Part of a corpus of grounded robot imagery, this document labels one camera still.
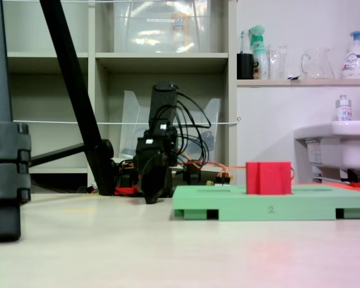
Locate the green spray bottle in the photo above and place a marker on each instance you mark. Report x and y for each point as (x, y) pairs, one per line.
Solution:
(259, 60)

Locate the clear plastic storage box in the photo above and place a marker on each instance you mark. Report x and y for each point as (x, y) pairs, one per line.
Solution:
(156, 39)

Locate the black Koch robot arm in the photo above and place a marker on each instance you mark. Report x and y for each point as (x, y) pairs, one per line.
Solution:
(163, 105)

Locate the blue white toothbrush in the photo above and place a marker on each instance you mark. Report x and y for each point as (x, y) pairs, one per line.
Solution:
(242, 45)

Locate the red table clamp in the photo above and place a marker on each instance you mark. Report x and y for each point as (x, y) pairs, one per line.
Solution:
(126, 190)

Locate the black tripod brace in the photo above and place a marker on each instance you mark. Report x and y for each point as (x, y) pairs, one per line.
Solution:
(57, 154)

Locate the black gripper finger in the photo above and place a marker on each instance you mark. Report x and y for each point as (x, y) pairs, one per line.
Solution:
(150, 183)
(164, 177)

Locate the clear sanitizer bottle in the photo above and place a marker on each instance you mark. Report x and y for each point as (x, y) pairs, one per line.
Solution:
(344, 111)

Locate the clear glass pitcher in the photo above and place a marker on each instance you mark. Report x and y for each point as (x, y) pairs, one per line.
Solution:
(318, 66)

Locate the black tripod leg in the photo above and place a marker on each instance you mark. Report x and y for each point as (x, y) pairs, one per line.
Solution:
(3, 180)
(78, 99)

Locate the wooden wall ledge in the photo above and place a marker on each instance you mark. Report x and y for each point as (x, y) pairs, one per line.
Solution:
(318, 82)

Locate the clear glass beaker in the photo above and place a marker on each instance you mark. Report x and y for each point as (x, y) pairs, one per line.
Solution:
(278, 66)

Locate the white blue soap dispenser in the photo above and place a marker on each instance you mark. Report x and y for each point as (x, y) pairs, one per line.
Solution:
(355, 63)

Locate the black cup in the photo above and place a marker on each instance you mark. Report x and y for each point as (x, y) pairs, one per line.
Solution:
(245, 67)

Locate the red cross columnar block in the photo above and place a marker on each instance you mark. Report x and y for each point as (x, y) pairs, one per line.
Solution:
(268, 180)

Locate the white sink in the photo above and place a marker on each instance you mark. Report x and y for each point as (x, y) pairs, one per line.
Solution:
(348, 144)

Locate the green shape sorting board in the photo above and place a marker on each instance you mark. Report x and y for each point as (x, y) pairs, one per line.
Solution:
(258, 207)

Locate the grey shelving unit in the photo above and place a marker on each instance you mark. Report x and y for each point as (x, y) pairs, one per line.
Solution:
(91, 90)

